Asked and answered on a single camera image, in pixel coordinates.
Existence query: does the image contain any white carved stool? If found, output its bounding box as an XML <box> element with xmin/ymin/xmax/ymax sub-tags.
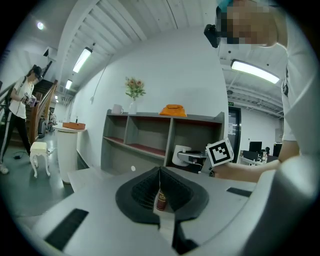
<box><xmin>29</xmin><ymin>141</ymin><xmax>51</xmax><ymax>179</ymax></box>

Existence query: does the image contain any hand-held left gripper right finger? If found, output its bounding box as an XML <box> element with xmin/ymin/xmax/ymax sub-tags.
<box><xmin>159</xmin><ymin>166</ymin><xmax>210</xmax><ymax>222</ymax></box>

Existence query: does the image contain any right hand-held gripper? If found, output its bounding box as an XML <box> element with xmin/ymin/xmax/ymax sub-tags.
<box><xmin>172</xmin><ymin>137</ymin><xmax>235</xmax><ymax>177</ymax></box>

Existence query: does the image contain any orange flower bouquet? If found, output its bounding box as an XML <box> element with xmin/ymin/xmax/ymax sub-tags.
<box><xmin>124</xmin><ymin>76</ymin><xmax>147</xmax><ymax>102</ymax></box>

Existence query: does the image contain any person's head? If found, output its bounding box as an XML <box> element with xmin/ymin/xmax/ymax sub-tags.
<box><xmin>216</xmin><ymin>0</ymin><xmax>288</xmax><ymax>49</ymax></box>

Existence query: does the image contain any black head-mounted camera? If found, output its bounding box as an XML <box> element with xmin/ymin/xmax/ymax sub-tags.
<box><xmin>203</xmin><ymin>23</ymin><xmax>223</xmax><ymax>49</ymax></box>

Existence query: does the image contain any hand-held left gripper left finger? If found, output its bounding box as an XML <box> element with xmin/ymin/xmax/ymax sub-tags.
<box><xmin>115</xmin><ymin>166</ymin><xmax>161</xmax><ymax>224</ymax></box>

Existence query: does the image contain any grey wall cable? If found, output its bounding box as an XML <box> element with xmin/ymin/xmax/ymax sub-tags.
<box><xmin>90</xmin><ymin>53</ymin><xmax>115</xmax><ymax>104</ymax></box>

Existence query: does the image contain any clear glass vase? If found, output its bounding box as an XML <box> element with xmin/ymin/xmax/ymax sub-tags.
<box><xmin>128</xmin><ymin>99</ymin><xmax>138</xmax><ymax>116</ymax></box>

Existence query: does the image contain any grey wooden shelf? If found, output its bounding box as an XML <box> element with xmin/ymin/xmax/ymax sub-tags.
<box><xmin>100</xmin><ymin>109</ymin><xmax>225</xmax><ymax>174</ymax></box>

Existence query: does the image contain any wooden staircase railing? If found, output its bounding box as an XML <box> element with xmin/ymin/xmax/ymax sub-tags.
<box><xmin>27</xmin><ymin>79</ymin><xmax>59</xmax><ymax>145</ymax></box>

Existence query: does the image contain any orange flat box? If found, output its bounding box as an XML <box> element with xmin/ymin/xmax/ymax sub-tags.
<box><xmin>62</xmin><ymin>121</ymin><xmax>87</xmax><ymax>130</ymax></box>

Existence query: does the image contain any pale pink mug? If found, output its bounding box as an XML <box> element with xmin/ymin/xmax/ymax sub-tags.
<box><xmin>111</xmin><ymin>103</ymin><xmax>125</xmax><ymax>115</ymax></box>

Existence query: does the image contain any orange handbag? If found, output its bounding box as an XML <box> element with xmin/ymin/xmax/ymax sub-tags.
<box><xmin>158</xmin><ymin>104</ymin><xmax>188</xmax><ymax>118</ymax></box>

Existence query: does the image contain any person's right forearm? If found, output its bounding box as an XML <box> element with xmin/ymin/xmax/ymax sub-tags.
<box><xmin>213</xmin><ymin>143</ymin><xmax>300</xmax><ymax>184</ymax></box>

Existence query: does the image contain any white round counter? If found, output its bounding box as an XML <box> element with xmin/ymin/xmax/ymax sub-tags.
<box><xmin>51</xmin><ymin>123</ymin><xmax>88</xmax><ymax>185</ymax></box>

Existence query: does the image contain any black computer monitor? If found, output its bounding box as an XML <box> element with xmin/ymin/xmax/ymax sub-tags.
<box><xmin>249</xmin><ymin>140</ymin><xmax>263</xmax><ymax>154</ymax></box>
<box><xmin>272</xmin><ymin>142</ymin><xmax>284</xmax><ymax>158</ymax></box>

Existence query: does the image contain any person's white t-shirt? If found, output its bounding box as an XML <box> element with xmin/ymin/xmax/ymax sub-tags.
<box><xmin>276</xmin><ymin>14</ymin><xmax>320</xmax><ymax>161</ymax></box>

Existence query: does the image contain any black glass door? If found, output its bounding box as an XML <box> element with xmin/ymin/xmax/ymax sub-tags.
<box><xmin>227</xmin><ymin>105</ymin><xmax>242</xmax><ymax>161</ymax></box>

